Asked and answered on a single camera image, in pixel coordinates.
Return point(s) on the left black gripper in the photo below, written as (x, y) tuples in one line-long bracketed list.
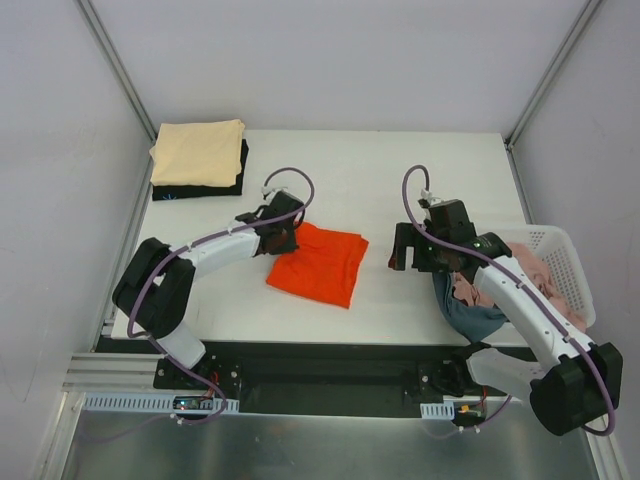
[(279, 240)]

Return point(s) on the right white cable duct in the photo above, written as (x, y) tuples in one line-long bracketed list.
[(438, 411)]

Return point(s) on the left white cable duct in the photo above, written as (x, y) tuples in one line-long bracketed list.
[(151, 403)]

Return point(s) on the right aluminium frame post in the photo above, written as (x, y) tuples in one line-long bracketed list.
[(552, 72)]

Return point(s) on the white cable duct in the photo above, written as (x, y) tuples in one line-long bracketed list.
[(151, 403), (438, 411)]

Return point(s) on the blue grey t shirt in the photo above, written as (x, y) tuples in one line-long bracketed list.
[(474, 323)]

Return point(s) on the left aluminium frame post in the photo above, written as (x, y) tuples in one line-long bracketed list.
[(110, 53)]

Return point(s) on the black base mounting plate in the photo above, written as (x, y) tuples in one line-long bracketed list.
[(373, 402)]

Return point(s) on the aluminium frame post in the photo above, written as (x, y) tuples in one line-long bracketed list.
[(110, 53), (552, 72)]

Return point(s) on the orange t shirt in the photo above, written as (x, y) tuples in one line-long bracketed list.
[(324, 268)]

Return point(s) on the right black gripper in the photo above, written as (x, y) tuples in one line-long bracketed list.
[(407, 249)]

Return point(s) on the folded black t shirt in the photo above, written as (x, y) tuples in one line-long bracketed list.
[(167, 193)]

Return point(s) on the folded cream t shirt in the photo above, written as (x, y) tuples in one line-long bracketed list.
[(198, 154)]

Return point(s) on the white plastic laundry basket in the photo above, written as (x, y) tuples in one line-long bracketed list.
[(553, 246)]

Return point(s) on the aluminium rail front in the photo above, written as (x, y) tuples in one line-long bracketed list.
[(125, 372)]

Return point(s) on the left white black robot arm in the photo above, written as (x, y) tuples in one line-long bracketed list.
[(154, 290)]

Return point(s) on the pink t shirt in basket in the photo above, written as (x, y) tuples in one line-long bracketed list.
[(537, 271)]

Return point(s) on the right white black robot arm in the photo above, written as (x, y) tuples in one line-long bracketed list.
[(572, 382)]

